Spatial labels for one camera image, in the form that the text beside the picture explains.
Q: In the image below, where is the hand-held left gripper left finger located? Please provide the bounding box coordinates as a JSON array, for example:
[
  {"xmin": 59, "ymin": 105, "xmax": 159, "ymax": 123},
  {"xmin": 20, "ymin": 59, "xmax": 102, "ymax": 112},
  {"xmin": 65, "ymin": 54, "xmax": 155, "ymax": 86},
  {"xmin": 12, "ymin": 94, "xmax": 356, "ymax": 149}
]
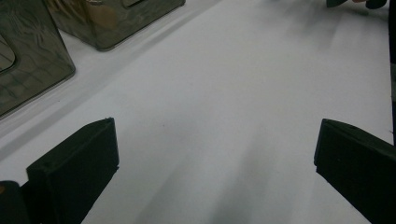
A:
[{"xmin": 26, "ymin": 117, "xmax": 120, "ymax": 224}]

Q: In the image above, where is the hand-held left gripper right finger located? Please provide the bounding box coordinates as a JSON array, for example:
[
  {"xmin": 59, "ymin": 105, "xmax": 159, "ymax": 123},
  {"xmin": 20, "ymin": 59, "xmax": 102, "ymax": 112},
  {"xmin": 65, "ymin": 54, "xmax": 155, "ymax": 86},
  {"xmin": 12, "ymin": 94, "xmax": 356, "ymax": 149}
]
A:
[{"xmin": 313, "ymin": 118, "xmax": 396, "ymax": 224}]

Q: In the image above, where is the smoky transparent plastic bin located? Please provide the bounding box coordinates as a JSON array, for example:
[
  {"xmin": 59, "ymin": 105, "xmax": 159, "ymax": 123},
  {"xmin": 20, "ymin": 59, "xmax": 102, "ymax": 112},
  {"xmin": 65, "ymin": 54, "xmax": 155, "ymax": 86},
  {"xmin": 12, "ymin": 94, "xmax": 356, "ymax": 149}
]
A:
[
  {"xmin": 0, "ymin": 0, "xmax": 77, "ymax": 119},
  {"xmin": 43, "ymin": 0, "xmax": 187, "ymax": 52}
]

